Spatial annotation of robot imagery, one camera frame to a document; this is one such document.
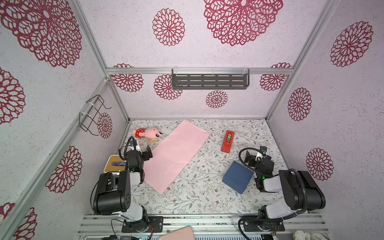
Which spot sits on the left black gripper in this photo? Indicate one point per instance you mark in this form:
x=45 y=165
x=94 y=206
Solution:
x=142 y=154

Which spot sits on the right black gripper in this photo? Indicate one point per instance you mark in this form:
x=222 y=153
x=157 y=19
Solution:
x=256 y=160

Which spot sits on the blue gift box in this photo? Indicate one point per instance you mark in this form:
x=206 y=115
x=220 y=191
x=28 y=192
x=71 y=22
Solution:
x=237 y=177

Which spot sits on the pink wrapping paper sheet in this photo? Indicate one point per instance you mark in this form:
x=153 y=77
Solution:
x=172 y=155

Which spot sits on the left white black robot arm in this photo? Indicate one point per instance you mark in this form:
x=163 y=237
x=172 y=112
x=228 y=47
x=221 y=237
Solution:
x=111 y=194

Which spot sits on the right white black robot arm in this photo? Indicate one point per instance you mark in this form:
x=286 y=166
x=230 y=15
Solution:
x=300 y=191

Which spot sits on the white wooden tissue box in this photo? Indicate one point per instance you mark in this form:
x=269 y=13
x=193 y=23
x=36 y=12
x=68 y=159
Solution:
x=115 y=164

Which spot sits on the pink plush toy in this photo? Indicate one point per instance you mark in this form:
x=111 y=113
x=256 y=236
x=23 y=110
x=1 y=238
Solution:
x=151 y=133

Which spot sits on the red tape dispenser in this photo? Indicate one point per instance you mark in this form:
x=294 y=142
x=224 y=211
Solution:
x=227 y=142

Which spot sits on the white cloth bottom right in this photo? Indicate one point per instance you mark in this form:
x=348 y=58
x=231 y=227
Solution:
x=303 y=235

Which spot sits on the pink cloth at bottom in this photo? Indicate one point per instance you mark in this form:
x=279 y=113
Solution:
x=185 y=233

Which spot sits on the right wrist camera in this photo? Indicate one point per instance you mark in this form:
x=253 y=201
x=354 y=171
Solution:
x=262 y=152

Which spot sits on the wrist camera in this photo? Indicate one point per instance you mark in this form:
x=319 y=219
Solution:
x=262 y=152
x=135 y=146

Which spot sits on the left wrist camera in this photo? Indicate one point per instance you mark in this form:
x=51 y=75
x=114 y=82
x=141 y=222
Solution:
x=135 y=146

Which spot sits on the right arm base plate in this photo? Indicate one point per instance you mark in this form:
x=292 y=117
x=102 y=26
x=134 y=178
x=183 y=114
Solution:
x=255 y=224

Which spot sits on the black wire wall rack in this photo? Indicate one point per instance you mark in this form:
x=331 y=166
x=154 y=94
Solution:
x=96 y=121

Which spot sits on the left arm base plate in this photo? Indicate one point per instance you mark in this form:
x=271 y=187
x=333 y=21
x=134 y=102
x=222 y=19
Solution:
x=156 y=223

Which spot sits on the grey wall shelf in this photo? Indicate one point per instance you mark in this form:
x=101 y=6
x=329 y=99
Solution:
x=198 y=81

